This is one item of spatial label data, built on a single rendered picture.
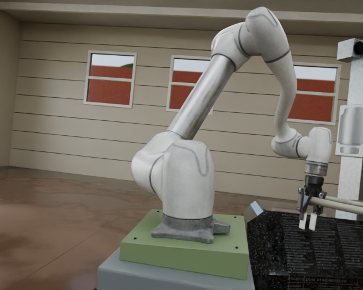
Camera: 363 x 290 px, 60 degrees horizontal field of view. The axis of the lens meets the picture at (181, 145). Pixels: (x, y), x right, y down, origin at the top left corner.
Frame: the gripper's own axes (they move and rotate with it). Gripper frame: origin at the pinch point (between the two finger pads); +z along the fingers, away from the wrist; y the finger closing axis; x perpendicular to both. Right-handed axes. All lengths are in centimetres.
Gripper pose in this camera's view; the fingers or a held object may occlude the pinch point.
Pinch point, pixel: (307, 221)
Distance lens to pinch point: 150.2
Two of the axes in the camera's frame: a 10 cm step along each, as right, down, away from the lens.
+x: -2.7, -0.2, 9.6
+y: 9.5, 1.6, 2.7
